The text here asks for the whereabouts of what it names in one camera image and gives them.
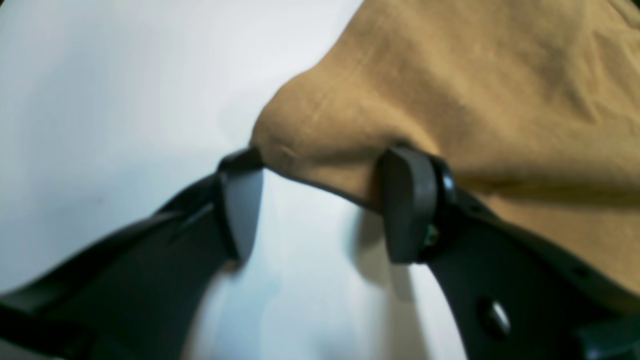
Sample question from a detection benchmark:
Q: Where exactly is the brown t-shirt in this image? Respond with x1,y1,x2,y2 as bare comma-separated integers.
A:
249,0,640,313

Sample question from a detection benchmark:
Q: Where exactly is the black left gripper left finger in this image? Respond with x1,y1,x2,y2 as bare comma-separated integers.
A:
1,148,264,360

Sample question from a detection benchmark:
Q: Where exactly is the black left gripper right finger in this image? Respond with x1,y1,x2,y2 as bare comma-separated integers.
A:
378,146,640,360

